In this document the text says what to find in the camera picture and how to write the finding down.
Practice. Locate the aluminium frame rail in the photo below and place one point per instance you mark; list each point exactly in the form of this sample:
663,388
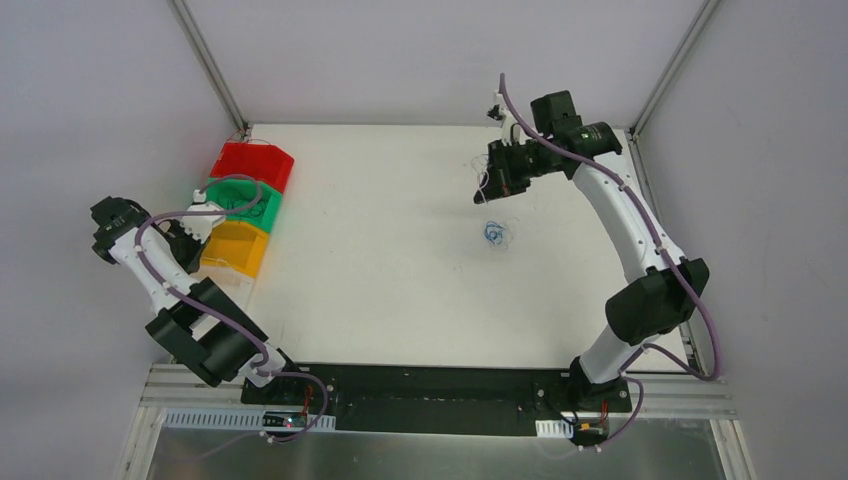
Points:
666,395

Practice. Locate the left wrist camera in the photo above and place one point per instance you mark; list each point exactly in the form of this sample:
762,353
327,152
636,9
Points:
201,217

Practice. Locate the white plastic bin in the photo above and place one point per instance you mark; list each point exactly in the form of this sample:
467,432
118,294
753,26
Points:
236,285

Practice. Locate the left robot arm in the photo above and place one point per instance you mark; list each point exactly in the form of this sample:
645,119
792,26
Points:
194,320

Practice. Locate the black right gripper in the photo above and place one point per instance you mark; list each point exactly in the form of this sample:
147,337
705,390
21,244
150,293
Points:
500,175

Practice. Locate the yellow plastic bin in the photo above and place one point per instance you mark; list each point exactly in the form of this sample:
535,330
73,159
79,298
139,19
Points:
237,245

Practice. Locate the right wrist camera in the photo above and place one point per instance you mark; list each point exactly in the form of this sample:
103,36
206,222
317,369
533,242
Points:
511,131

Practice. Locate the green plastic bin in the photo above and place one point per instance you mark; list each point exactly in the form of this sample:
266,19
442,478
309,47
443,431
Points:
234,193

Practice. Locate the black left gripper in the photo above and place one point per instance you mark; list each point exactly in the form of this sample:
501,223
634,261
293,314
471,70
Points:
183,244

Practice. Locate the red plastic bin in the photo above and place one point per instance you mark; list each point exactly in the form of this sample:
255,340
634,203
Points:
264,162

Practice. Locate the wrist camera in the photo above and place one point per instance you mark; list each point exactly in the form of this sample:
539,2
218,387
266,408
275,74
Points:
511,131
201,217

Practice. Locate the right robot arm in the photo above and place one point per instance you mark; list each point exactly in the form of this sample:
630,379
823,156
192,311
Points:
663,283

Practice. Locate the white cable duct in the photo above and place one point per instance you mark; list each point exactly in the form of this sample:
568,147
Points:
277,421

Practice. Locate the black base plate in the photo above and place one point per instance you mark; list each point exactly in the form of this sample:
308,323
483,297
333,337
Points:
498,418

